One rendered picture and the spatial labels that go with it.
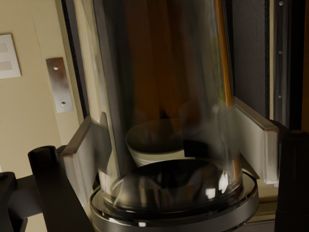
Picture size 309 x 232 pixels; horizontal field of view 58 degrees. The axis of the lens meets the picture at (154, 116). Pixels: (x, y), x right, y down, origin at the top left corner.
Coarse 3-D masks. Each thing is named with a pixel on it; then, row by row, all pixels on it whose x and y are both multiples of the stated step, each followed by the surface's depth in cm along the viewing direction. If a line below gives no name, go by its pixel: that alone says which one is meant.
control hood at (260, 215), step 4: (260, 204) 42; (264, 204) 41; (268, 204) 41; (272, 204) 41; (276, 204) 41; (260, 208) 41; (264, 208) 41; (268, 208) 41; (272, 208) 40; (276, 208) 40; (256, 212) 40; (260, 212) 40; (264, 212) 40; (268, 212) 40; (272, 212) 40; (256, 216) 39; (260, 216) 39; (264, 216) 39; (268, 216) 39; (272, 216) 39; (252, 220) 39; (256, 220) 39; (260, 220) 39; (92, 224) 42
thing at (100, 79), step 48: (96, 0) 14; (144, 0) 13; (192, 0) 14; (96, 48) 15; (144, 48) 13; (192, 48) 14; (96, 96) 15; (144, 96) 14; (192, 96) 14; (96, 144) 16; (144, 144) 14; (192, 144) 14; (96, 192) 18; (144, 192) 14; (192, 192) 14; (240, 192) 15
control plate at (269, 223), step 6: (252, 222) 39; (258, 222) 39; (264, 222) 39; (270, 222) 39; (240, 228) 39; (246, 228) 39; (252, 228) 39; (258, 228) 39; (264, 228) 39; (270, 228) 38
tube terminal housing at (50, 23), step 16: (32, 0) 33; (48, 0) 34; (272, 0) 34; (48, 16) 34; (272, 16) 35; (48, 32) 34; (64, 32) 37; (272, 32) 35; (48, 48) 35; (64, 48) 35; (272, 48) 36; (64, 64) 36; (272, 64) 36; (48, 80) 36; (272, 80) 37; (272, 96) 38; (64, 112) 37; (80, 112) 40; (272, 112) 38; (64, 128) 38; (64, 144) 39; (256, 176) 42; (272, 192) 42
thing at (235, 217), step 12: (252, 204) 15; (96, 216) 16; (228, 216) 14; (240, 216) 14; (108, 228) 15; (120, 228) 14; (132, 228) 14; (144, 228) 14; (156, 228) 13; (168, 228) 13; (180, 228) 13; (192, 228) 13; (204, 228) 13; (216, 228) 14; (228, 228) 14
